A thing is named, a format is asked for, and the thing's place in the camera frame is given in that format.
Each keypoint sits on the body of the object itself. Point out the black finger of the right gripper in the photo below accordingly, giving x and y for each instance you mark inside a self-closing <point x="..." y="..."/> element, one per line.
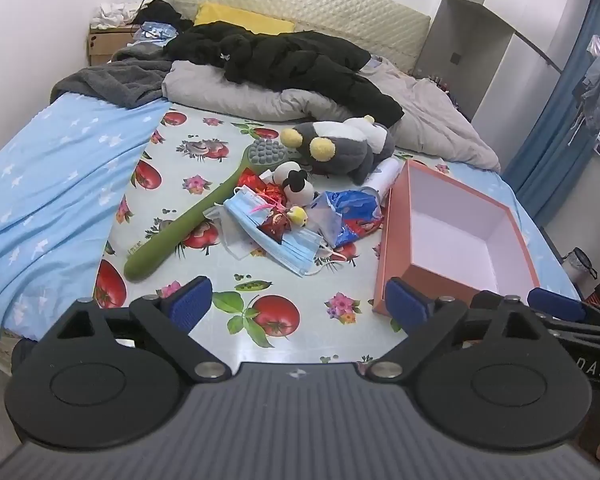
<point x="563" y="317"/>

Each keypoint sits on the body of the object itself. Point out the red charm with pink tassel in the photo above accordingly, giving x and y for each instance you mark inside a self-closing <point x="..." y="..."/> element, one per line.
<point x="280" y="219"/>

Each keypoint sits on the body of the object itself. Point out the red foil wrapper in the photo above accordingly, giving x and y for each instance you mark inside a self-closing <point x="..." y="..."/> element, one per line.
<point x="268" y="190"/>

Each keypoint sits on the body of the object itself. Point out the green massage hammer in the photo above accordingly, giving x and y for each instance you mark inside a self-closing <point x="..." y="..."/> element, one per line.
<point x="259" y="156"/>

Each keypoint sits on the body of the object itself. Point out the grey wardrobe cabinet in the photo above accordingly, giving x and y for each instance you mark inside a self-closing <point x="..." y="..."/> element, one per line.
<point x="501" y="61"/>

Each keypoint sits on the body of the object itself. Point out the grey duvet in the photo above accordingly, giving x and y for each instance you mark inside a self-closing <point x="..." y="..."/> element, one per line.
<point x="430" y="124"/>

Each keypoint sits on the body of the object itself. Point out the yellow pillow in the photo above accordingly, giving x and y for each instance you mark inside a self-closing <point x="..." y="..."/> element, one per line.
<point x="210" y="12"/>

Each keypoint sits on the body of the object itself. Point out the grey penguin plush toy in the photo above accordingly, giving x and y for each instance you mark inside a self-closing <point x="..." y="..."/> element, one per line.
<point x="353" y="148"/>

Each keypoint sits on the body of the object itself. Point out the dark grey blanket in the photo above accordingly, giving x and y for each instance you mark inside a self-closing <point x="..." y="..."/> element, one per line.
<point x="132" y="78"/>

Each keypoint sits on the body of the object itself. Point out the white spray can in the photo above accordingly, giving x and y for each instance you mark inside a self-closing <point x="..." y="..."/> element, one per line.
<point x="377" y="185"/>

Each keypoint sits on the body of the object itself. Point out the blue curtain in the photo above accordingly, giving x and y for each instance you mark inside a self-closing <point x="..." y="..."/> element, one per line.
<point x="553" y="157"/>

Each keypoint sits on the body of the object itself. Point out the pink cardboard box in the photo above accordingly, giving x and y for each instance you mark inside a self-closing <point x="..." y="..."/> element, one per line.
<point x="444" y="238"/>

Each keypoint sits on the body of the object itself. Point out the small trash bin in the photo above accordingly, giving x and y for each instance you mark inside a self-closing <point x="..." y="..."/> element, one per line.
<point x="578" y="266"/>

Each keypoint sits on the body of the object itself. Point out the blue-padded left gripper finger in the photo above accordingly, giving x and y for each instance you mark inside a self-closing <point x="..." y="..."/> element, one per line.
<point x="168" y="321"/>

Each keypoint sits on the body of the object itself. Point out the black jacket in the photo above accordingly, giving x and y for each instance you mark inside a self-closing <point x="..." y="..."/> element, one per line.
<point x="308" y="60"/>

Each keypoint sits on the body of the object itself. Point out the blue red plastic bag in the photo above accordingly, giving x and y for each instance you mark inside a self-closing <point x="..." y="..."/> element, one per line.
<point x="344" y="217"/>

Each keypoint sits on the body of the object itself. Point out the cardboard box nightstand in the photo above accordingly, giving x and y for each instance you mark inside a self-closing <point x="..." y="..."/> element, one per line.
<point x="102" y="44"/>

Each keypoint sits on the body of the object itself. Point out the light blue star sheet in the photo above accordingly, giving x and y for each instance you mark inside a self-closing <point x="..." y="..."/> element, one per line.
<point x="62" y="178"/>

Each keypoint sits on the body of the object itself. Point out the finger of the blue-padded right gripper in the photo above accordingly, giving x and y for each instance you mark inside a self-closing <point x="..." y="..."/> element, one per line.
<point x="430" y="326"/>

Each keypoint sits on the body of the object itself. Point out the clear plastic wrapper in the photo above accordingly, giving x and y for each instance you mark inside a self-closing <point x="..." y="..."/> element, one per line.
<point x="233" y="237"/>

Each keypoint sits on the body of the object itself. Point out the small panda plush toy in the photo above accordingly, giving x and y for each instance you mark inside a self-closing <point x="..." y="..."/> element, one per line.
<point x="294" y="182"/>

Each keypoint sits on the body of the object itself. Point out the cream padded headboard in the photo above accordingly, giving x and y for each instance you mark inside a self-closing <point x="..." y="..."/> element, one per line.
<point x="383" y="27"/>

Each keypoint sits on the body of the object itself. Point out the blue surgical masks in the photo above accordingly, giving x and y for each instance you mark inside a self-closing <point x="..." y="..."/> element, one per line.
<point x="299" y="247"/>

